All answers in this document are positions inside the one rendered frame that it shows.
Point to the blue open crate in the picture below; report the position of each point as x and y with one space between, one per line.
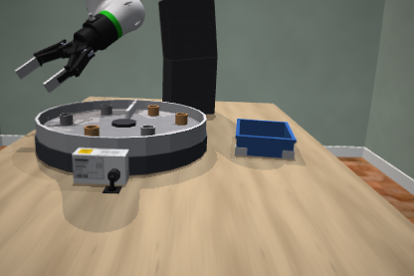
265 138

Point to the bronze bushing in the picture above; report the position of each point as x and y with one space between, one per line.
153 110
92 131
181 119

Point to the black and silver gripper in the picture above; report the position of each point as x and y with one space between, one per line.
85 38

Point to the dark grey metal bushing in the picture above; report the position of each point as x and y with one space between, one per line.
66 119
147 130
107 110

